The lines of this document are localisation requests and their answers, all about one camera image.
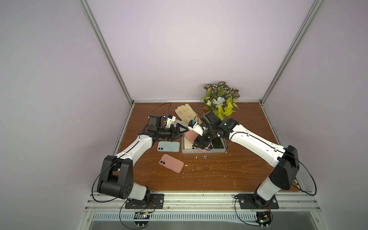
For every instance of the right connector board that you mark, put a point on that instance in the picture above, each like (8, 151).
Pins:
(264, 219)

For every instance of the pink phone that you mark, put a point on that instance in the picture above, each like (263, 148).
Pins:
(171, 163)
(191, 136)

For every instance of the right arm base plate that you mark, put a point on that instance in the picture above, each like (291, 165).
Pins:
(254, 201)

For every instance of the left connector board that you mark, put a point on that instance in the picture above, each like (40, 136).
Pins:
(141, 219)

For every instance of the cream rubber glove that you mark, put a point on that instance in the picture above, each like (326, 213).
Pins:
(186, 113)

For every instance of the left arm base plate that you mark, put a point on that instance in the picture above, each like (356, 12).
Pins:
(151, 201)

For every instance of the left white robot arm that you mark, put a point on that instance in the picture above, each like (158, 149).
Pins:
(116, 178)

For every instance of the grey plastic storage box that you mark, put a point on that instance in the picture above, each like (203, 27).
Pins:
(213, 150)

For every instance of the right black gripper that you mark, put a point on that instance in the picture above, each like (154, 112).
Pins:
(203, 141)

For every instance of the white phone black screen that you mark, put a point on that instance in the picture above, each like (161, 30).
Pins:
(217, 143)

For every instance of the mint green phone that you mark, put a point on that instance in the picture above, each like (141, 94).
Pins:
(168, 146)

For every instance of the cream white phone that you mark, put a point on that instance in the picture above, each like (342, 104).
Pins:
(188, 144)

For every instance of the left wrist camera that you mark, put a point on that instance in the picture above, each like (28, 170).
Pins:
(171, 121)

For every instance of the aluminium front rail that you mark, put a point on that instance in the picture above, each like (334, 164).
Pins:
(207, 201)

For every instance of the artificial plant in vase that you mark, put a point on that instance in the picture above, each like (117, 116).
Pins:
(220, 99)

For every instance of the connector board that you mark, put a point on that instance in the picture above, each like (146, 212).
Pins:
(264, 219)
(141, 219)

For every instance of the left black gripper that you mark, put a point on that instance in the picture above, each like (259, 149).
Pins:
(173, 133)

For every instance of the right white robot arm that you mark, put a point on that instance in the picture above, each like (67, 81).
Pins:
(284, 160)

